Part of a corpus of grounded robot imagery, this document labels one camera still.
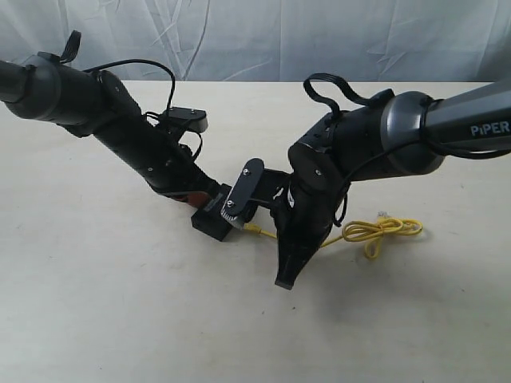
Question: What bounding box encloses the white wrinkled backdrop curtain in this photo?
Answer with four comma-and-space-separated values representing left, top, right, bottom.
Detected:
1, 1, 510, 82

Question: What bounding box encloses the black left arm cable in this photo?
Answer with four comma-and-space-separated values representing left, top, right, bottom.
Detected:
59, 30, 204, 160

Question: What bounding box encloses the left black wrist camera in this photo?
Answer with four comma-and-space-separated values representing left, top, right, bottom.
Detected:
160, 107, 208, 134

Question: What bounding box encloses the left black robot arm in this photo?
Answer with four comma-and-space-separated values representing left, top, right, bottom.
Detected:
1, 52, 220, 208

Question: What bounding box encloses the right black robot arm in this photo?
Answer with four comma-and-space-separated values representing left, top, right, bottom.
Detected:
271, 73, 510, 290

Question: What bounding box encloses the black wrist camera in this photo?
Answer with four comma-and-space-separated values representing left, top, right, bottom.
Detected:
160, 107, 208, 134
220, 158, 289, 230

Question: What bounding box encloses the black network switch box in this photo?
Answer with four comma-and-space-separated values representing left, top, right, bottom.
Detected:
191, 184, 234, 242

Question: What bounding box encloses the yellow ethernet cable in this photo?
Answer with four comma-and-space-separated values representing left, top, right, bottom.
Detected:
244, 211, 424, 261

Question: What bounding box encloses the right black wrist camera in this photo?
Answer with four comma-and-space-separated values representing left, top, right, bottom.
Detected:
220, 158, 289, 230

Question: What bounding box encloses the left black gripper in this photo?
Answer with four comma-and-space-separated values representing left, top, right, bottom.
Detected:
107, 117, 218, 207

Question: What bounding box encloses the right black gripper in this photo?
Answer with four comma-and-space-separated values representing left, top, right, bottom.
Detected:
270, 175, 345, 289

